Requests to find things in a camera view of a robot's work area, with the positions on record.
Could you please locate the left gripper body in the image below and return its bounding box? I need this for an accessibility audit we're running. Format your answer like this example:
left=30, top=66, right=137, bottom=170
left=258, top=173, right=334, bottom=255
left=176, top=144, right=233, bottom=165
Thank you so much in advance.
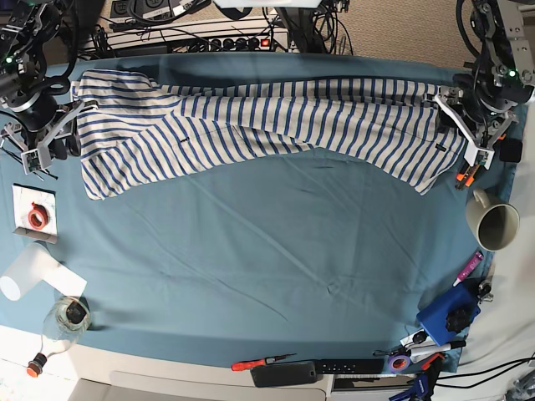
left=457, top=83, right=517, bottom=133

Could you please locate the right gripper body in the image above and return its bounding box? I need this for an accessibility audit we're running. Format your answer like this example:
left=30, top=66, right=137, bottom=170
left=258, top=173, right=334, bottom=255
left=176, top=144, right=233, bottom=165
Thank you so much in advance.
left=10, top=94, right=58, bottom=142

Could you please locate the blue white striped T-shirt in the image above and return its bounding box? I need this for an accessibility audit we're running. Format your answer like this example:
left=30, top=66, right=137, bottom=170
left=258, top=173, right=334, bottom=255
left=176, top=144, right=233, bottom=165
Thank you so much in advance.
left=72, top=69, right=465, bottom=200

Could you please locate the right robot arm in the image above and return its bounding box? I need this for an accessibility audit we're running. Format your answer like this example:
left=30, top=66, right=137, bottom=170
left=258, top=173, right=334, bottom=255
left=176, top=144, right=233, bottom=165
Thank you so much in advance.
left=1, top=1, right=98, bottom=174

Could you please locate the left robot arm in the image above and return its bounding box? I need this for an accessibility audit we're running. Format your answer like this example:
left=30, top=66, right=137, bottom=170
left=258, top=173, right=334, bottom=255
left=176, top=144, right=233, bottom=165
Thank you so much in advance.
left=453, top=1, right=534, bottom=127

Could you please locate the metal hex key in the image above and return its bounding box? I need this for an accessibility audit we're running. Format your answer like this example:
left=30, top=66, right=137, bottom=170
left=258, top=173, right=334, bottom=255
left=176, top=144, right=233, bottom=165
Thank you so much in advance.
left=1, top=123, right=58, bottom=181

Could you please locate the black square block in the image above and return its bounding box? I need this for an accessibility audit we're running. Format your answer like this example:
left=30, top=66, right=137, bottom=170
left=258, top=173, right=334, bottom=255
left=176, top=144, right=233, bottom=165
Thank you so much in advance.
left=499, top=138, right=522, bottom=164

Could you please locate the red tape roll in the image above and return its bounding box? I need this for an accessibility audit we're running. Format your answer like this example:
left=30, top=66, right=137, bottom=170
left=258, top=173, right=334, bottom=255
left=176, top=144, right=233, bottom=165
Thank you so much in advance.
left=28, top=202, right=50, bottom=231

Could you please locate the orange black utility knife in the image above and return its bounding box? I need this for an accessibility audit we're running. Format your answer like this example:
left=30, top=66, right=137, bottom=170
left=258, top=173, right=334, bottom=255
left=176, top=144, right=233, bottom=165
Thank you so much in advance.
left=455, top=161, right=480, bottom=190

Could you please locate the grey ceramic mug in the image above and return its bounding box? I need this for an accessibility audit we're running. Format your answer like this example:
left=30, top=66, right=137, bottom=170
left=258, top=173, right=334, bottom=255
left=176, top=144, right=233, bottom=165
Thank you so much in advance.
left=465, top=188, right=520, bottom=251

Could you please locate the pink white pen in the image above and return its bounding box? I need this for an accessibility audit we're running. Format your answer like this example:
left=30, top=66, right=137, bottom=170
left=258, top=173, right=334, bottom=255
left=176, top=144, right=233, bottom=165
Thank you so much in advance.
left=453, top=251, right=484, bottom=287

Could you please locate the clear glass bottle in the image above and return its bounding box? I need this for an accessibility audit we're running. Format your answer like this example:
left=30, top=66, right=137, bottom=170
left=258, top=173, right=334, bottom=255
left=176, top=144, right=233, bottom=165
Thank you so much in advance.
left=26, top=296, right=90, bottom=378

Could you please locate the black power strip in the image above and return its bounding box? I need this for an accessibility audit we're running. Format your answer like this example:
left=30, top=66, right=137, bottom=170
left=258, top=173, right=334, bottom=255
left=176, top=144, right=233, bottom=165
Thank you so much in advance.
left=196, top=37, right=275, bottom=52

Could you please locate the blue plastic box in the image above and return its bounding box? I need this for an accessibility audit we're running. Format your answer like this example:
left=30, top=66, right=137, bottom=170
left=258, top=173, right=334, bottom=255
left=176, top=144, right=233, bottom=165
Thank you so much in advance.
left=416, top=284, right=481, bottom=346

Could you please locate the teal table cloth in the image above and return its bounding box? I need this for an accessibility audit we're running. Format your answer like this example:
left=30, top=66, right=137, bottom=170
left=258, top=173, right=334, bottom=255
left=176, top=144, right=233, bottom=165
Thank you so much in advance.
left=0, top=52, right=530, bottom=373

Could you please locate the black marker pen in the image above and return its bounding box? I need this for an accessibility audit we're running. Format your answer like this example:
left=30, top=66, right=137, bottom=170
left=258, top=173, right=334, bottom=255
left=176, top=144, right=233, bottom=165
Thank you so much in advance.
left=410, top=340, right=466, bottom=363

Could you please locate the purple tape roll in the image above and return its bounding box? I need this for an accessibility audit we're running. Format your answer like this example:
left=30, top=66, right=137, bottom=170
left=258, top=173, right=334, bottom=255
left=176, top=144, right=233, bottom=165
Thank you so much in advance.
left=388, top=354, right=411, bottom=374

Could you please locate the blue black bar clamp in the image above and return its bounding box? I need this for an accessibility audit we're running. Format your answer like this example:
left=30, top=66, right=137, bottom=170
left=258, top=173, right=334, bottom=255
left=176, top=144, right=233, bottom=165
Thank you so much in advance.
left=389, top=353, right=445, bottom=401

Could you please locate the black remote control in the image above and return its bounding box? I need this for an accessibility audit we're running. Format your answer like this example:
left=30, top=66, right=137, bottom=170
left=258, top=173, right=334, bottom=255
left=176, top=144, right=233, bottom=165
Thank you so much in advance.
left=314, top=358, right=385, bottom=375

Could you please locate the black smartphone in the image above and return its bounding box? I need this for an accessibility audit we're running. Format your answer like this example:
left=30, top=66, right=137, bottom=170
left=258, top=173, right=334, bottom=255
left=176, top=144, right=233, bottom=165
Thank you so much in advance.
left=251, top=361, right=318, bottom=388

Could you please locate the red handled screwdriver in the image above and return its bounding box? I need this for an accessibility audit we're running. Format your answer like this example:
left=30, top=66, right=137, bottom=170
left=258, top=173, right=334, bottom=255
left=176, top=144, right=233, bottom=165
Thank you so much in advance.
left=231, top=353, right=293, bottom=372

